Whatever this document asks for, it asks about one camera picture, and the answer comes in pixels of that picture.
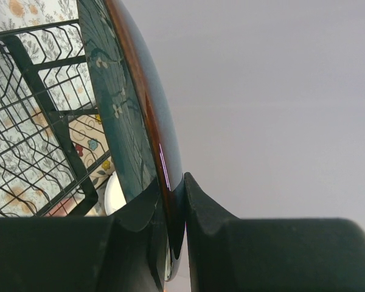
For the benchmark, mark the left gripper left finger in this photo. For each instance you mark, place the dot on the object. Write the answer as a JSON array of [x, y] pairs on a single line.
[[124, 251]]

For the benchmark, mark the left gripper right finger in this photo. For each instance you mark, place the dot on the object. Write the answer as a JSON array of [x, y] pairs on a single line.
[[227, 253]]

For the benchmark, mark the black wire dish rack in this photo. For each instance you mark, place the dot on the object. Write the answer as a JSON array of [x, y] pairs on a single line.
[[44, 85]]

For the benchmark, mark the large dark teal plate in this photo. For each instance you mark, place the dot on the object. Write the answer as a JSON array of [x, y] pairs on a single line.
[[135, 114]]

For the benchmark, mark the white bowl plate rear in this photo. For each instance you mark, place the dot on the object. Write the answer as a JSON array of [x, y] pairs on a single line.
[[113, 197]]

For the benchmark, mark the square floral plate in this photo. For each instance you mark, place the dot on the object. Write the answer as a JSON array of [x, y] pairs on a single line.
[[90, 143]]

